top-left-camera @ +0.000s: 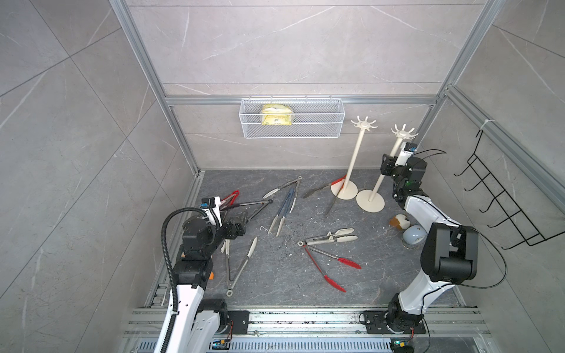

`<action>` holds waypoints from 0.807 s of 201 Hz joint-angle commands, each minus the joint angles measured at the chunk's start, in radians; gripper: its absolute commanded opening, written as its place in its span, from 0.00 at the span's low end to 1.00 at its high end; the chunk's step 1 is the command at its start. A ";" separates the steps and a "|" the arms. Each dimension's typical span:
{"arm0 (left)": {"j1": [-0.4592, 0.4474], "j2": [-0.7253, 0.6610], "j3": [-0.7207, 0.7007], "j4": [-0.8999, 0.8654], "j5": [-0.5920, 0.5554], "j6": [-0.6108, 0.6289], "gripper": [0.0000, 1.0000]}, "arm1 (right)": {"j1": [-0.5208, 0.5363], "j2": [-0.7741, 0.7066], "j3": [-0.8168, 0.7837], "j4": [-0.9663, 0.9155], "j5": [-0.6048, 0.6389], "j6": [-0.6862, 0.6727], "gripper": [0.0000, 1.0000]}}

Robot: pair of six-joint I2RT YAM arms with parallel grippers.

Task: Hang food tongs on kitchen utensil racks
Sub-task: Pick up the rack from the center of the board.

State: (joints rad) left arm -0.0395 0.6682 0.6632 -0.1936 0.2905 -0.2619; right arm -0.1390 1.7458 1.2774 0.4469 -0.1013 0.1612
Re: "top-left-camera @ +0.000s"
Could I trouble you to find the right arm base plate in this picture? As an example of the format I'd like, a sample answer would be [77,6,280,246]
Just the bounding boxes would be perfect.
[358,310,427,335]

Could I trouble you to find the blue handled cream tongs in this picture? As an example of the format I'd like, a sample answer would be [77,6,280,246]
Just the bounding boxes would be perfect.
[268,188,296,237]

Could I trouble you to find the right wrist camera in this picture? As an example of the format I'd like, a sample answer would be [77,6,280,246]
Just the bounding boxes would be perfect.
[395,142,418,166]

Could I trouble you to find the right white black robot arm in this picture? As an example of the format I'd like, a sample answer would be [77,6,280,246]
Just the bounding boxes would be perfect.
[380,154,479,334]

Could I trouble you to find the black tipped steel tongs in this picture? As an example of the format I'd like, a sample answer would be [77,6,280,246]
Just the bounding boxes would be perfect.
[221,199,273,226]

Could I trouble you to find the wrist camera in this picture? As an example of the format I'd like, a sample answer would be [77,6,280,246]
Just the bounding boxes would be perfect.
[395,142,418,166]
[201,197,222,227]

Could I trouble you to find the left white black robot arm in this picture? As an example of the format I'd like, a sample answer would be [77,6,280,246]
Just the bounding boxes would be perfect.
[154,207,248,352]

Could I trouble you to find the black wire wall hook rack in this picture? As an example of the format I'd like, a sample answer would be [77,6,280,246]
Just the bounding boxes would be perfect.
[453,130,564,250]

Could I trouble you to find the white wire mesh basket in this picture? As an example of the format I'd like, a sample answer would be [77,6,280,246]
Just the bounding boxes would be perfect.
[238,98,345,139]

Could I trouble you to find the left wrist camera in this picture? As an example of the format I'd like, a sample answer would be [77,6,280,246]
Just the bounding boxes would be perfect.
[201,197,222,227]

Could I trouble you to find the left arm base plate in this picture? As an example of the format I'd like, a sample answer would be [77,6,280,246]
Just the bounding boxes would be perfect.
[197,310,250,335]

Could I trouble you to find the long steel white tongs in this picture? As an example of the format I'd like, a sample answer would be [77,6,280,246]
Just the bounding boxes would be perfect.
[224,237,258,297]

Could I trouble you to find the brown white plush toy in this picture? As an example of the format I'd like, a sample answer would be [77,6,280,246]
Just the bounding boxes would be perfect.
[389,214,411,230]

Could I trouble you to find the red handled steel tongs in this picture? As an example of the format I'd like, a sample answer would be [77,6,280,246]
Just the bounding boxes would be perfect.
[302,174,348,218]

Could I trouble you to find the grey blue dome toy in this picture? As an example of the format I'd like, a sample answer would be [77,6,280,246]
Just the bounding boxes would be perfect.
[402,225,428,249]

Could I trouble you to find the yellow packet in basket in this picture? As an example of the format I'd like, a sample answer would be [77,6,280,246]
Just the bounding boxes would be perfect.
[260,104,294,126]

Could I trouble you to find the steel tongs with ring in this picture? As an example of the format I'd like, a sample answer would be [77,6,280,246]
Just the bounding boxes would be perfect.
[263,176,303,199]

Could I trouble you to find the cream utensil stand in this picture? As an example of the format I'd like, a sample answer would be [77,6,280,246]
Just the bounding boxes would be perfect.
[330,116,377,200]
[356,124,418,213]

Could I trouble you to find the red pink paw tongs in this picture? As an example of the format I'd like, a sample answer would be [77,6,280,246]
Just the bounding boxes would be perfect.
[219,190,240,210]

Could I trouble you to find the red tipped steel tongs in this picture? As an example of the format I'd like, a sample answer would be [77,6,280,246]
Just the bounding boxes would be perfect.
[300,243,362,293]

